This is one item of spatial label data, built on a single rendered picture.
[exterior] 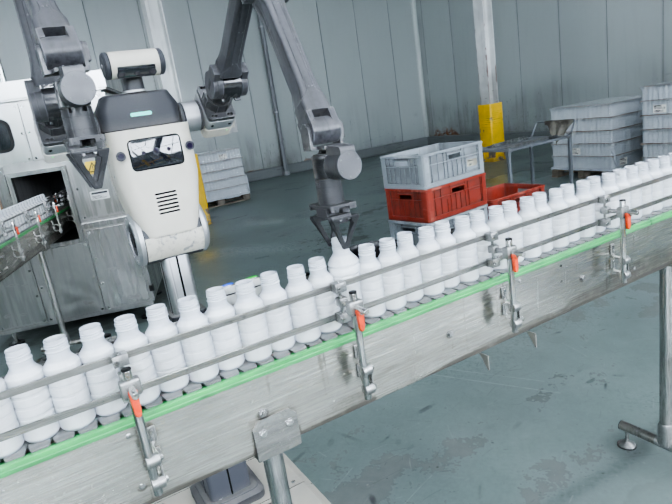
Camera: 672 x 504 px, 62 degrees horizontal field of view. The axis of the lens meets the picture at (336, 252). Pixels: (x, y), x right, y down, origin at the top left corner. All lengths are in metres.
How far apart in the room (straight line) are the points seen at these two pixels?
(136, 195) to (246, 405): 0.73
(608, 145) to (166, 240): 7.19
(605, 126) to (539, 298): 6.79
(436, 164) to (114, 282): 2.75
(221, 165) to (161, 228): 9.10
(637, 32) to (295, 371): 11.81
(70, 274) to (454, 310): 3.91
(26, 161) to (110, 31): 8.85
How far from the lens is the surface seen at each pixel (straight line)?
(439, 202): 3.68
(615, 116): 8.28
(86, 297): 4.94
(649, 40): 12.49
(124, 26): 13.54
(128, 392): 1.00
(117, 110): 1.70
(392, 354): 1.29
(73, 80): 1.10
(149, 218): 1.64
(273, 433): 1.20
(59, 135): 1.65
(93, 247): 4.82
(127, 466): 1.13
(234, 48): 1.54
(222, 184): 10.74
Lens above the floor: 1.47
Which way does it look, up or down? 15 degrees down
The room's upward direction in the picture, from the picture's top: 9 degrees counter-clockwise
